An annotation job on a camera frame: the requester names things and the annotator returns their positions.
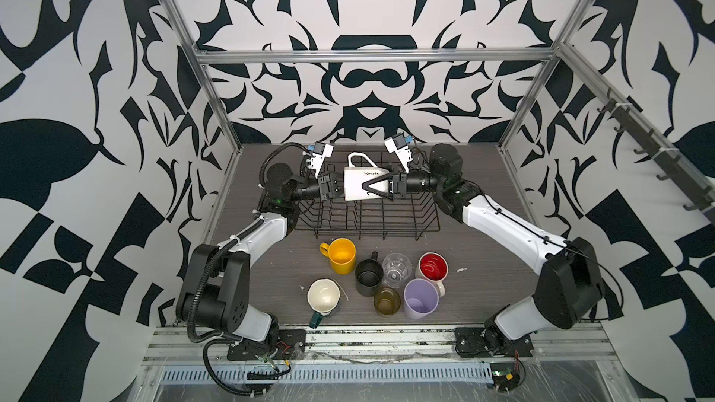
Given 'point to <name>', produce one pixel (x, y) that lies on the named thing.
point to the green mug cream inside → (323, 296)
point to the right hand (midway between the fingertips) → (367, 184)
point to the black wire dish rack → (403, 217)
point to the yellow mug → (342, 253)
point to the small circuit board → (505, 376)
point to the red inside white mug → (435, 267)
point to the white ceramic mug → (354, 178)
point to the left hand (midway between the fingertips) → (362, 177)
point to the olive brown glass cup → (387, 301)
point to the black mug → (369, 274)
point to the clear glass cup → (397, 268)
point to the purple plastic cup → (420, 298)
